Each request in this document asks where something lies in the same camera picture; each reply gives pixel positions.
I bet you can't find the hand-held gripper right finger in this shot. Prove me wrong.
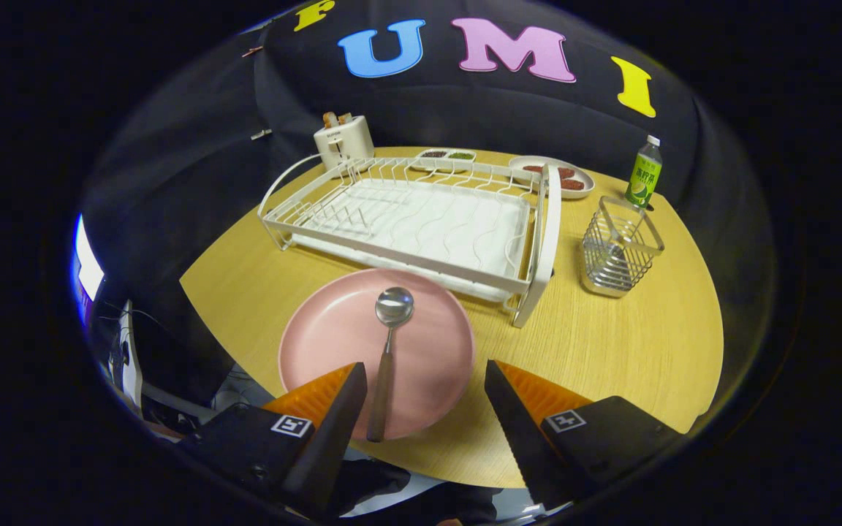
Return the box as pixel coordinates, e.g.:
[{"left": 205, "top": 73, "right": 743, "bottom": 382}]
[{"left": 485, "top": 359, "right": 685, "bottom": 510}]

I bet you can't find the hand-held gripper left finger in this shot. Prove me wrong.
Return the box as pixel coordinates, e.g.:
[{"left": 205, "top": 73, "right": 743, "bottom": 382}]
[{"left": 180, "top": 362, "right": 369, "bottom": 516}]

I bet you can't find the wooden-handled metal spoon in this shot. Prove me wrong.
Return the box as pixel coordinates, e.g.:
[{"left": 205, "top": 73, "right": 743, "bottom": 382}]
[{"left": 366, "top": 286, "right": 416, "bottom": 443}]

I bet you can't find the pink plate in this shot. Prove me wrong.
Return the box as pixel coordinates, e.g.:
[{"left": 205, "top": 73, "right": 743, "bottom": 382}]
[{"left": 278, "top": 268, "right": 476, "bottom": 442}]

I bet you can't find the metal wire basket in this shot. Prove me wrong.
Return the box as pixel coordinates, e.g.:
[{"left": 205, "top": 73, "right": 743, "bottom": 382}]
[{"left": 580, "top": 196, "right": 665, "bottom": 299}]

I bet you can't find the white wire dish rack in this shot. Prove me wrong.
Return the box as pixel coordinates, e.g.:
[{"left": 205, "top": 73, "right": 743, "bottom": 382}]
[{"left": 258, "top": 152, "right": 563, "bottom": 329}]

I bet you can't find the white oval plate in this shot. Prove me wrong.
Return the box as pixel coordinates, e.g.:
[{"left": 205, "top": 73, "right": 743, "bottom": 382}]
[{"left": 509, "top": 156, "right": 596, "bottom": 200}]

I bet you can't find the white two-compartment condiment dish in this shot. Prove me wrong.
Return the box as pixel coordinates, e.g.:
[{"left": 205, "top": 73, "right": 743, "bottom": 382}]
[{"left": 411, "top": 148, "right": 478, "bottom": 174}]

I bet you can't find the green label drink bottle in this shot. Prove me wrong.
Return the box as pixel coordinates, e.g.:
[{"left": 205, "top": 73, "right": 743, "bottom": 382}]
[{"left": 624, "top": 134, "right": 664, "bottom": 211}]

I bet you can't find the black backdrop cloth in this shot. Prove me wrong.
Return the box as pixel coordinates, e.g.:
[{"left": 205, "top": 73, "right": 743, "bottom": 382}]
[{"left": 81, "top": 0, "right": 773, "bottom": 410}]

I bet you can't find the lit monitor screen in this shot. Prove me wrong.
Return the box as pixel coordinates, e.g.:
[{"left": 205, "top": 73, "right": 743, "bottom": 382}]
[{"left": 70, "top": 213, "right": 106, "bottom": 327}]

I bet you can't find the white toaster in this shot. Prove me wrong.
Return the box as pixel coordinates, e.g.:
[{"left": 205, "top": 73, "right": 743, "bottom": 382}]
[{"left": 314, "top": 115, "right": 376, "bottom": 173}]

